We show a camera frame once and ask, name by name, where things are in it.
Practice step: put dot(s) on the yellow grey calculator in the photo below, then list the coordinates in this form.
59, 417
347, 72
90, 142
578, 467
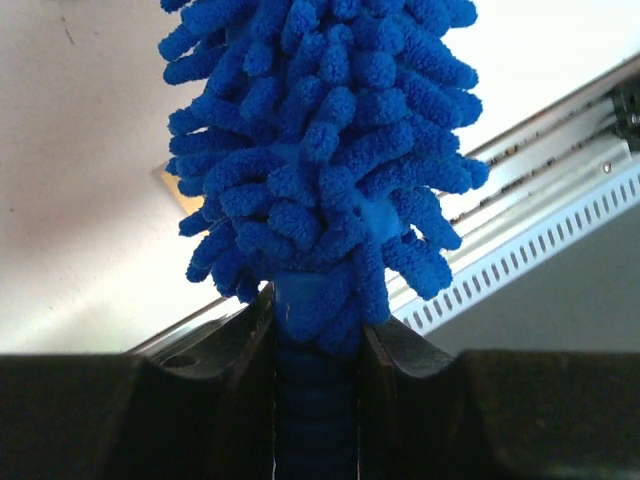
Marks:
188, 205

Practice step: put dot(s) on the blue microfiber duster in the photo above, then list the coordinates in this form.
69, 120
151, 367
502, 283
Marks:
323, 136

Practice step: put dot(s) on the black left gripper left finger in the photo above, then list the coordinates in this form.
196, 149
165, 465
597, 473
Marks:
195, 406

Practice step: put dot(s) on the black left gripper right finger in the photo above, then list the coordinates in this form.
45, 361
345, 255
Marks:
494, 414

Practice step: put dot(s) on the black aluminium rail base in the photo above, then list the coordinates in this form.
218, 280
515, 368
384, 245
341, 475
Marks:
555, 178

